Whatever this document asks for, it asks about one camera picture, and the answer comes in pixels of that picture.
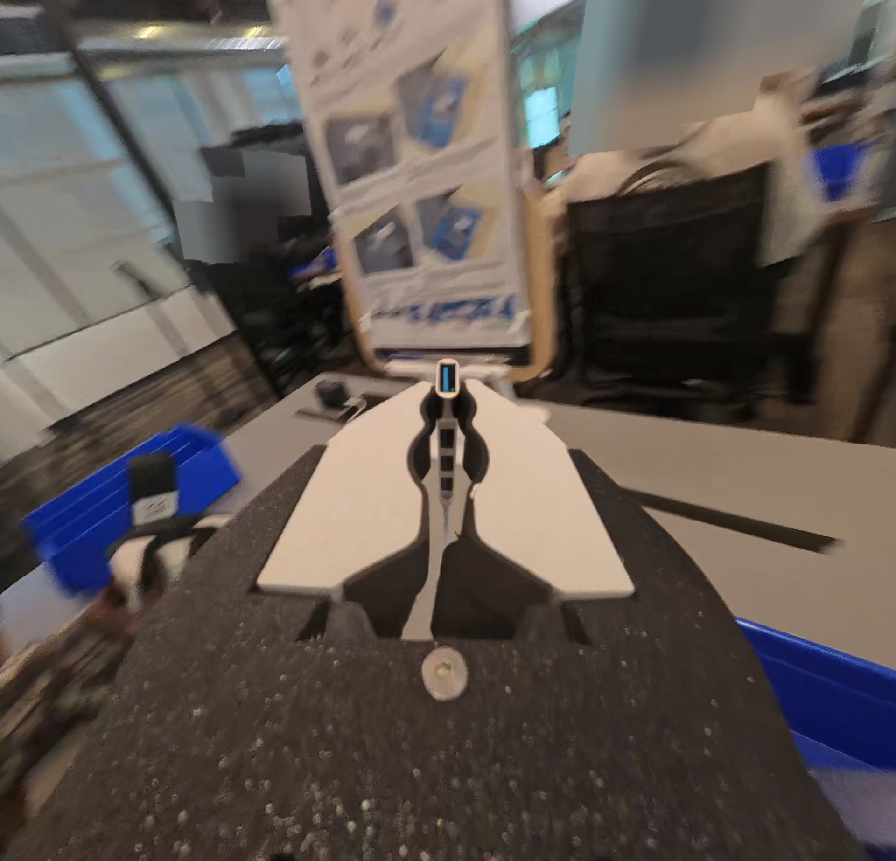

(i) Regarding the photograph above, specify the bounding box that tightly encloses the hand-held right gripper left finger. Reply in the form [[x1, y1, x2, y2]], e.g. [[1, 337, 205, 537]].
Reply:
[[255, 382, 436, 639]]

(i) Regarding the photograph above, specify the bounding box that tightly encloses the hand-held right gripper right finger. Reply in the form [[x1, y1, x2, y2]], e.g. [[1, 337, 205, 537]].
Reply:
[[430, 378, 637, 641]]

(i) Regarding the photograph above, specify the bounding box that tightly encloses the blue plastic bin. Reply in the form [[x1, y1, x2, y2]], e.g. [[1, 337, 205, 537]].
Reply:
[[21, 424, 242, 592], [735, 616, 896, 861], [812, 144, 876, 202]]

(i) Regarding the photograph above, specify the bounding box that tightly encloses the silver usb hub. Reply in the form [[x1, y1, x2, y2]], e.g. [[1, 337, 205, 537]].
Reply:
[[400, 357, 464, 641]]

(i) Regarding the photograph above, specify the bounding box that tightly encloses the printed instruction sheet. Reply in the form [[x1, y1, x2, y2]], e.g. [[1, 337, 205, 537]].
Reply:
[[273, 0, 533, 350]]

